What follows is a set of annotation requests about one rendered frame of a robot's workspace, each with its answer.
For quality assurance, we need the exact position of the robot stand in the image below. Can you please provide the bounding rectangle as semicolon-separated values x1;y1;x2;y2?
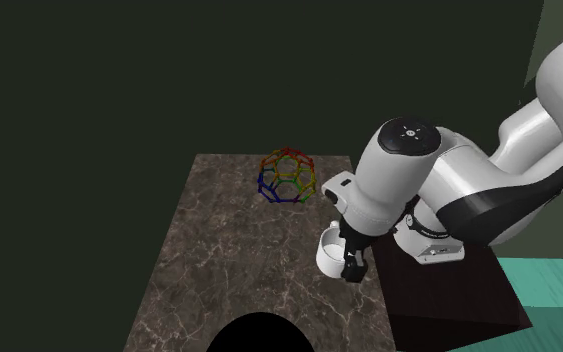
371;233;534;352

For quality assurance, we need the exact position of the rainbow wireframe ball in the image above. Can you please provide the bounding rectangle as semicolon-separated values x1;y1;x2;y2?
256;146;318;204

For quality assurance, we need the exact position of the white cup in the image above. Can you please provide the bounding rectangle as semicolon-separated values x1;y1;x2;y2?
315;220;349;280

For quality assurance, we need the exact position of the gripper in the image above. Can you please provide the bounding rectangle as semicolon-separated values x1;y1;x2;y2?
338;215;378;284

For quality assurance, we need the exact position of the black round object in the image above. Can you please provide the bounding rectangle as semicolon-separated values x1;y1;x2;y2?
205;311;316;352

